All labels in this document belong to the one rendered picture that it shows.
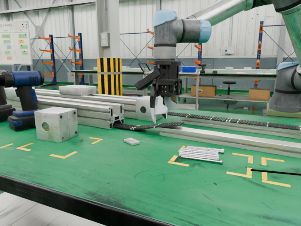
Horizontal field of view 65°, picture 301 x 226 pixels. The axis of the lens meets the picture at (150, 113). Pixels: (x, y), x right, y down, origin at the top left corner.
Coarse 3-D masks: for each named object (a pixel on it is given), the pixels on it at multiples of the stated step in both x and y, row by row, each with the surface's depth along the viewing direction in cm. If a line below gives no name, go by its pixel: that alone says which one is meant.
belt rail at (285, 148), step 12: (168, 132) 82; (180, 132) 79; (192, 132) 77; (204, 132) 76; (216, 132) 76; (228, 144) 72; (240, 144) 70; (252, 144) 69; (264, 144) 67; (276, 144) 66; (288, 144) 65; (300, 144) 65; (300, 156) 63
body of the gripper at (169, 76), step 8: (160, 64) 76; (168, 64) 76; (176, 64) 76; (168, 72) 78; (176, 72) 76; (160, 80) 78; (168, 80) 76; (176, 80) 77; (160, 88) 79; (168, 88) 77; (176, 88) 80; (168, 96) 78
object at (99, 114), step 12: (48, 96) 117; (72, 108) 99; (84, 108) 94; (96, 108) 91; (108, 108) 89; (120, 108) 96; (84, 120) 96; (96, 120) 92; (108, 120) 91; (120, 120) 96
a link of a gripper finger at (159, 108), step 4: (160, 96) 79; (156, 100) 79; (160, 100) 79; (156, 104) 80; (160, 104) 79; (152, 108) 79; (156, 108) 79; (160, 108) 78; (164, 108) 78; (152, 112) 79; (156, 112) 79; (160, 112) 78; (164, 112) 78; (152, 116) 79
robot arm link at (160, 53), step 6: (156, 48) 76; (162, 48) 75; (168, 48) 75; (174, 48) 76; (156, 54) 76; (162, 54) 75; (168, 54) 75; (174, 54) 77; (156, 60) 78; (162, 60) 76; (168, 60) 76
